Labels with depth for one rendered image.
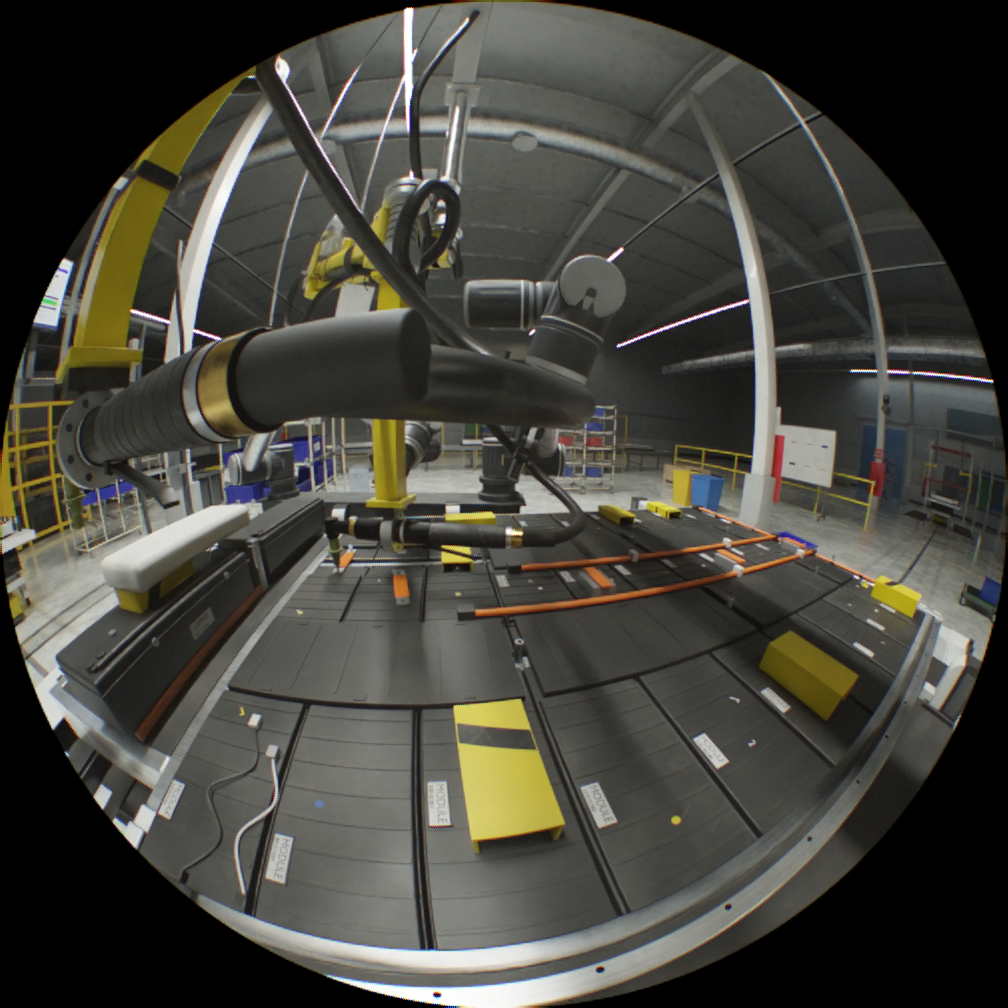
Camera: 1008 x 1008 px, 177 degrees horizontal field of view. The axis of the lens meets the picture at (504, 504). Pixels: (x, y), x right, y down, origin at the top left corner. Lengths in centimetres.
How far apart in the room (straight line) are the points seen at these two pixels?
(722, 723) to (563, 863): 25
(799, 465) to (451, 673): 835
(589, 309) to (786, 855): 71
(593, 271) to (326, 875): 75
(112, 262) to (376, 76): 1004
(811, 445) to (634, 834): 827
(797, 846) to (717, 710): 22
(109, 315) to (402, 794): 50
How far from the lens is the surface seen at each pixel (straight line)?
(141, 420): 19
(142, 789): 85
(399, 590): 66
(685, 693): 48
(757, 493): 545
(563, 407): 16
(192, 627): 60
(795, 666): 53
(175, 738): 53
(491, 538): 62
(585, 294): 52
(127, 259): 40
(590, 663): 48
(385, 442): 64
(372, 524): 69
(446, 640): 51
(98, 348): 35
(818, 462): 833
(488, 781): 30
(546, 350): 51
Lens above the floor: 132
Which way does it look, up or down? 13 degrees down
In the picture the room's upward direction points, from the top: 1 degrees clockwise
